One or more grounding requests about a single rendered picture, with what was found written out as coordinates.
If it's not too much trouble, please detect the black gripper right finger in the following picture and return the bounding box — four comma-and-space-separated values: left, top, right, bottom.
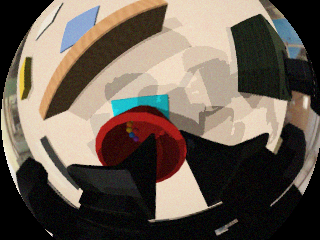
179, 129, 269, 207

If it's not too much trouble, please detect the red cup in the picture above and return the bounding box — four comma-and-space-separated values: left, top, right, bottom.
95, 105, 187, 183

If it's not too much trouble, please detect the yellow block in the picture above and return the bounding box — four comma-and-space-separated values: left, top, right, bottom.
19, 56, 32, 100

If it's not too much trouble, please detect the white rectangular block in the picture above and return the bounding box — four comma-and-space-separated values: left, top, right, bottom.
33, 136, 79, 191

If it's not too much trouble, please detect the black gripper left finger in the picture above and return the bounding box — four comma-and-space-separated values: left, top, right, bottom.
67, 133, 157, 220

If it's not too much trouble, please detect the brown wooden block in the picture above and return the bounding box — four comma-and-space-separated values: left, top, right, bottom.
39, 0, 168, 120

